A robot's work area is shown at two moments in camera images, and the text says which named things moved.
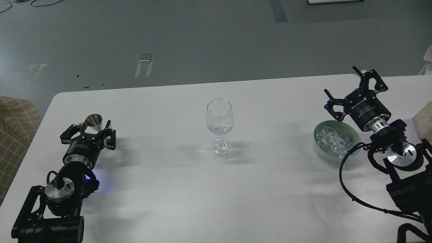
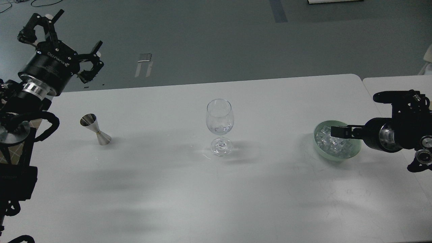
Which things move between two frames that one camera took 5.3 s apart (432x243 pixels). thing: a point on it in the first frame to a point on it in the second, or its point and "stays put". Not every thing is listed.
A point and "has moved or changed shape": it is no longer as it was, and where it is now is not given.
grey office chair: x=427 y=57 stays put
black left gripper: x=85 y=148 to x=54 y=63
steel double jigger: x=94 y=123 has moved or changed shape
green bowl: x=332 y=139 stays put
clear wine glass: x=220 y=119 stays put
